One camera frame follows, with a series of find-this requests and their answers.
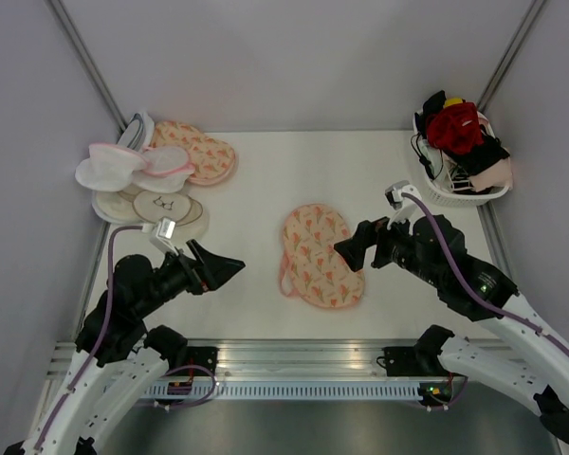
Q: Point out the white blue-trimmed mesh bag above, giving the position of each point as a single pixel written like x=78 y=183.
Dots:
x=138 y=133

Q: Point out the red bra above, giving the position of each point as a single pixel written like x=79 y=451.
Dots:
x=455 y=129

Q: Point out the cream round mesh bag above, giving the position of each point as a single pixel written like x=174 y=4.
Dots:
x=112 y=208

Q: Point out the white pink-trimmed mesh bag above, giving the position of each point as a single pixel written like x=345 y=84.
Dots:
x=109 y=167

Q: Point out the white slotted cable duct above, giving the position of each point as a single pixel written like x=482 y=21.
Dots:
x=297 y=390

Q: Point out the peach floral mesh laundry bag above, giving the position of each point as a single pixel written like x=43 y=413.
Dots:
x=311 y=269

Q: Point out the pink bra in basket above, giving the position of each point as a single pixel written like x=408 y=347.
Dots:
x=498 y=175

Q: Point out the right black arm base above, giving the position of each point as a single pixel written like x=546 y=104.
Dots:
x=400 y=361

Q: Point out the black bra in basket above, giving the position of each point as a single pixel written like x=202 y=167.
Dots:
x=481 y=157

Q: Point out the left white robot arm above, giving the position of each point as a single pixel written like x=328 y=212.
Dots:
x=116 y=357

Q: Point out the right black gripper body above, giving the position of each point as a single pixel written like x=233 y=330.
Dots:
x=395 y=245

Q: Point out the white plastic laundry basket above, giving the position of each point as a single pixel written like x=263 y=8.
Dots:
x=440 y=180

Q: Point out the yellow garment in basket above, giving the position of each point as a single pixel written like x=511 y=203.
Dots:
x=452 y=101

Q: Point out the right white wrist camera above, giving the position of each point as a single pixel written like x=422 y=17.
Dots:
x=402 y=197

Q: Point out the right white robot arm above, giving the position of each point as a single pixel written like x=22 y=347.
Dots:
x=537 y=376

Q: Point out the aluminium mounting rail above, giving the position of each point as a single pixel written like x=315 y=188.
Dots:
x=302 y=359

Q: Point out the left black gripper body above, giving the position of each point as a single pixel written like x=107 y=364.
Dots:
x=175 y=277

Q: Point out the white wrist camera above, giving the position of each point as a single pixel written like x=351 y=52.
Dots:
x=160 y=234
x=402 y=197

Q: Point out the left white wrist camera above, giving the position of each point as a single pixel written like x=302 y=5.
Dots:
x=160 y=234

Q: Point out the beige bag with bra print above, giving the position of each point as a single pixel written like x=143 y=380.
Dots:
x=152 y=206

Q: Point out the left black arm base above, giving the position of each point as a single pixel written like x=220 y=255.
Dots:
x=201 y=360

